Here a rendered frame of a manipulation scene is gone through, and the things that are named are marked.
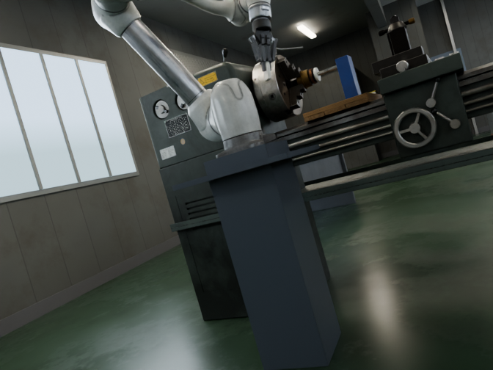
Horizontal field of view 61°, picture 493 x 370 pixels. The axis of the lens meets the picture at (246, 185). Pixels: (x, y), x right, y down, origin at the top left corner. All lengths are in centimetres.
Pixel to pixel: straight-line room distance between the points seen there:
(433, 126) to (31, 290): 349
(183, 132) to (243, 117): 72
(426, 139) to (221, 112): 79
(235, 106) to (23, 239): 302
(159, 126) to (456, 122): 140
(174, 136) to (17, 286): 235
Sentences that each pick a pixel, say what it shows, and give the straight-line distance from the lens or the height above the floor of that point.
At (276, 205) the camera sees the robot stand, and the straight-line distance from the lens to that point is 145.
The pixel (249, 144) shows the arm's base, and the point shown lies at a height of 81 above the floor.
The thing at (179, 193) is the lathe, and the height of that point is 71.
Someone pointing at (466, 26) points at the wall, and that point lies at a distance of 1182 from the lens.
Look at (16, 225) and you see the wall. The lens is 421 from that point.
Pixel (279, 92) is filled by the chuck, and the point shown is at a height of 104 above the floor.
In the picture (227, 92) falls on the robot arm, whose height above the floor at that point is 102.
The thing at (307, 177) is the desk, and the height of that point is 49.
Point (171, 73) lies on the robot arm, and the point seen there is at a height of 118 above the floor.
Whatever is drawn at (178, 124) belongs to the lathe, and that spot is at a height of 105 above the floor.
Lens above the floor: 74
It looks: 2 degrees down
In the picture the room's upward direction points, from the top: 16 degrees counter-clockwise
